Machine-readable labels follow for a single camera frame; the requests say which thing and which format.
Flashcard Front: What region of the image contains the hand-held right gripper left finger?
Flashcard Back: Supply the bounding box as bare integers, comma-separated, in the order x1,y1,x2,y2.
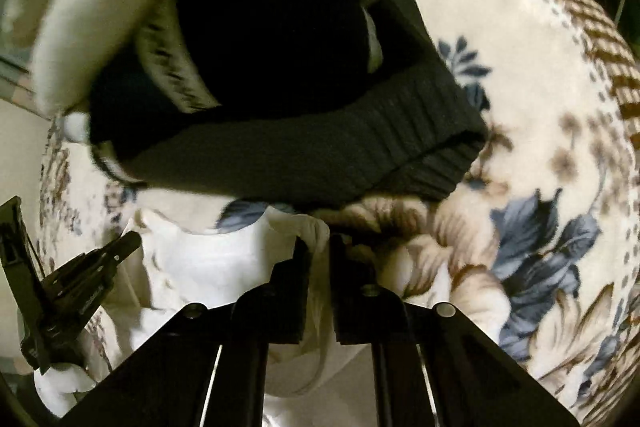
60,236,314,427

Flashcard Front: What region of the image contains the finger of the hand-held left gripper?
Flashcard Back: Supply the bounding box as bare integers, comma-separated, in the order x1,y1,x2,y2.
0,196,48,308
50,232,143,290

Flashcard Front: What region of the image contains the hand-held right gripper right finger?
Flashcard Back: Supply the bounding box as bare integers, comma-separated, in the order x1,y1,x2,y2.
329,233,582,427

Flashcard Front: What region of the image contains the white shirt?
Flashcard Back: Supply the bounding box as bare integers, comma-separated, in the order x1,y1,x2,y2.
102,204,381,427

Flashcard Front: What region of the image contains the person's left hand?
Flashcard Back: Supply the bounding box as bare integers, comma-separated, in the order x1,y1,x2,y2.
32,363,97,418

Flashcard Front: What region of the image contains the dark ribbed knit sweater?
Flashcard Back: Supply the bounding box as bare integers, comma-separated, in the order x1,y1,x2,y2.
87,0,488,212

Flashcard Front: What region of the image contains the teal striped curtain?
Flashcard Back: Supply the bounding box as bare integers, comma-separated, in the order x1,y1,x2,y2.
0,49,48,108

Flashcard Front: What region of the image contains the floral fleece blanket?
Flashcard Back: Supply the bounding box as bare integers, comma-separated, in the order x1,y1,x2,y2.
30,0,640,427

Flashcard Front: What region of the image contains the black garment with patterned band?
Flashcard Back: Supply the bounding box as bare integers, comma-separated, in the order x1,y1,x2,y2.
132,0,386,118

